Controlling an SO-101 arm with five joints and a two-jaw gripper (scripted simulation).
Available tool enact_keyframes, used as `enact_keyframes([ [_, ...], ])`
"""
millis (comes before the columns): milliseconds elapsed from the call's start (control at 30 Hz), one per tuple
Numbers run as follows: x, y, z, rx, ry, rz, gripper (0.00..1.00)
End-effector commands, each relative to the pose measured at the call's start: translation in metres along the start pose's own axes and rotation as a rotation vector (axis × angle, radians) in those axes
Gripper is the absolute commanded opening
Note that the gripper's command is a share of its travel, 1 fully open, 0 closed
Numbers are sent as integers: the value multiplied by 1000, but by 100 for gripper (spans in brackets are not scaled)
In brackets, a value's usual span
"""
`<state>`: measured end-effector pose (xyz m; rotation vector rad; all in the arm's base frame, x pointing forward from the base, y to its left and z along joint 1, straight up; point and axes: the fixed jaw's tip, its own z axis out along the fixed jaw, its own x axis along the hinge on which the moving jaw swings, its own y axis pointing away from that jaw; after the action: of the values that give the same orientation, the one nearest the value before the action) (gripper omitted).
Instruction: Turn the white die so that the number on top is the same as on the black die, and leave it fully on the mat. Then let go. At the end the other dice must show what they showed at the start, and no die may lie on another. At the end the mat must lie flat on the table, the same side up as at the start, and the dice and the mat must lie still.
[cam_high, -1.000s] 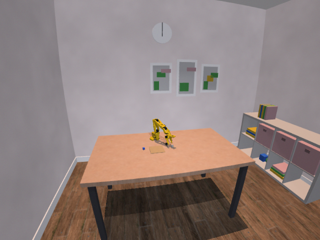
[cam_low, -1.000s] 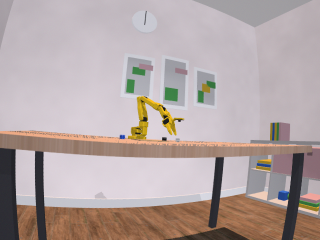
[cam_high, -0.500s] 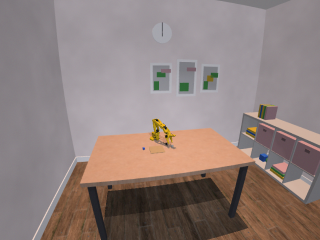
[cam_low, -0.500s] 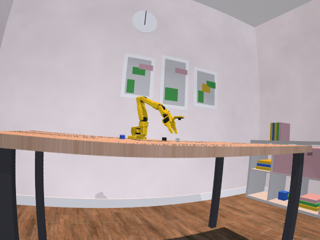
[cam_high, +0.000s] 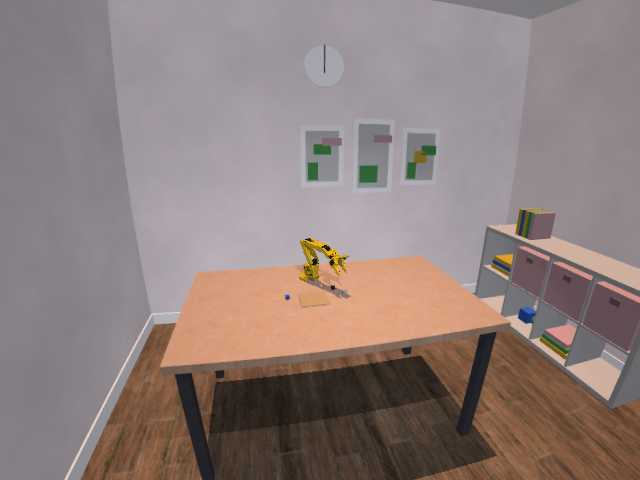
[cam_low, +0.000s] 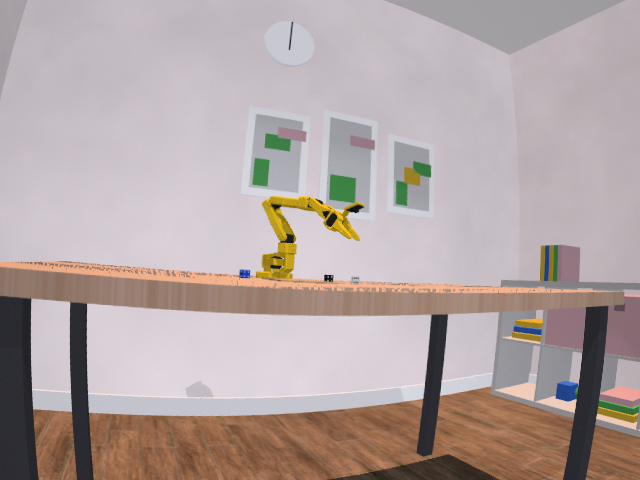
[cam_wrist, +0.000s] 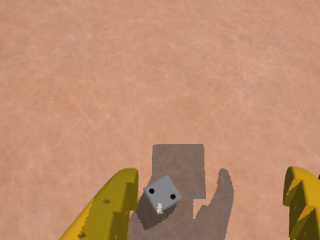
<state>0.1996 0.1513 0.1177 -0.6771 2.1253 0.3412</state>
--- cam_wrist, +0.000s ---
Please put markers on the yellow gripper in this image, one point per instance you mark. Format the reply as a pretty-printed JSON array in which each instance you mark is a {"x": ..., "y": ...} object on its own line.
[{"x": 106, "y": 216}]

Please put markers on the grey die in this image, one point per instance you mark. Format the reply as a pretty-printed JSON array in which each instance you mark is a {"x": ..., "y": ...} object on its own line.
[{"x": 162, "y": 194}]

